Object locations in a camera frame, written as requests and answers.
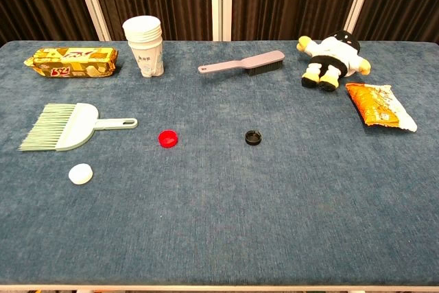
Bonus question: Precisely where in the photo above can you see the blue table cloth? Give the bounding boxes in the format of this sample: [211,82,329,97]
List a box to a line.
[0,40,439,287]

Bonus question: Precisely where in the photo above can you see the red bottle cap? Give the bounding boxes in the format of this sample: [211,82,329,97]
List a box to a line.
[157,129,180,149]

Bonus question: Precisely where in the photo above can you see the grey spatula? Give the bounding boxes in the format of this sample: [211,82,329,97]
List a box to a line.
[198,50,286,77]

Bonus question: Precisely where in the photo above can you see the white bottle cap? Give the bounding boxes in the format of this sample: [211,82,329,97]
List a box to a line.
[67,163,94,185]

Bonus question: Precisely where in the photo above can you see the gold yellow biscuit package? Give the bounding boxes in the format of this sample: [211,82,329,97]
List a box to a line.
[23,47,119,79]

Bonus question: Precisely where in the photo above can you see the orange and white snack bag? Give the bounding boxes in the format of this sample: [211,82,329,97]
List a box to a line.
[344,82,418,133]

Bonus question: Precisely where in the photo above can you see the black and white plush doll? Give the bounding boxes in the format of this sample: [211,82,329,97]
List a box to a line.
[296,30,372,93]

